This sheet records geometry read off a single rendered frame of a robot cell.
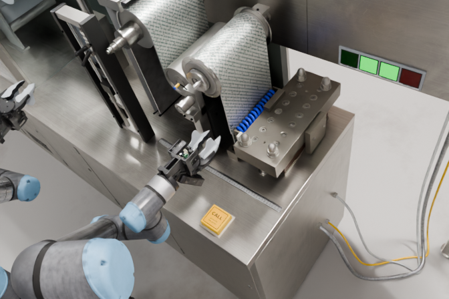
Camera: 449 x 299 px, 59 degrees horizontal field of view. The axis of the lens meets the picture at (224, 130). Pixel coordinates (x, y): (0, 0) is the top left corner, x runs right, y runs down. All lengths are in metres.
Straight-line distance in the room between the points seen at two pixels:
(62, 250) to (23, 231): 1.98
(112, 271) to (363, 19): 0.87
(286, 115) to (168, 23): 0.47
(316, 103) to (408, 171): 1.22
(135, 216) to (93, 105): 0.81
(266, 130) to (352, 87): 1.63
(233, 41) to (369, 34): 0.37
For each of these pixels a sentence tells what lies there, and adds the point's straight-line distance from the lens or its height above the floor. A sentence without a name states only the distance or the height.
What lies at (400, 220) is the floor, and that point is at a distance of 2.29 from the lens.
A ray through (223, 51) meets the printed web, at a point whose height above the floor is 1.30.
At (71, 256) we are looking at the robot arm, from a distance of 0.79.
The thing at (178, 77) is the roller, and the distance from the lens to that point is 1.26.
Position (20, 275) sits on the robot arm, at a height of 1.37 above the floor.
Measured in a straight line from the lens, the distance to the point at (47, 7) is 1.95.
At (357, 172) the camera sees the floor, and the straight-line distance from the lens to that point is 2.41.
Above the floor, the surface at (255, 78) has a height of 1.14.
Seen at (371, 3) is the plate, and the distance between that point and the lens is 1.12.
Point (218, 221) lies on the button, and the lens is 1.24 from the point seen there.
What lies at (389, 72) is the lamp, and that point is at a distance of 1.22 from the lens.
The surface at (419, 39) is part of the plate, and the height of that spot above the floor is 1.32.
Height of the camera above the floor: 2.01
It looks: 50 degrees down
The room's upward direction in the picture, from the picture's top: 16 degrees counter-clockwise
